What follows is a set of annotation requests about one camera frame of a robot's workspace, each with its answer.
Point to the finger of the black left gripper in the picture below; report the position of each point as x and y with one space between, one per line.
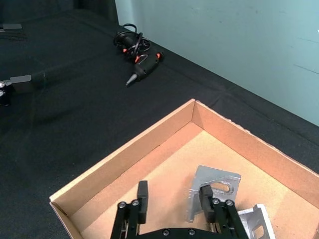
12 26
21 83

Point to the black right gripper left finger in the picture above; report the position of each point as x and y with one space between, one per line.
142 199

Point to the shallow brown cardboard tray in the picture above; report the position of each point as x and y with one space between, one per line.
219 159

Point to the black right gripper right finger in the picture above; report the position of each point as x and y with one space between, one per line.
206 204

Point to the black table cloth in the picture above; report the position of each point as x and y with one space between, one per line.
74 129

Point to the silver metal corner bracket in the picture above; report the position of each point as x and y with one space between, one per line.
211 175
258 216

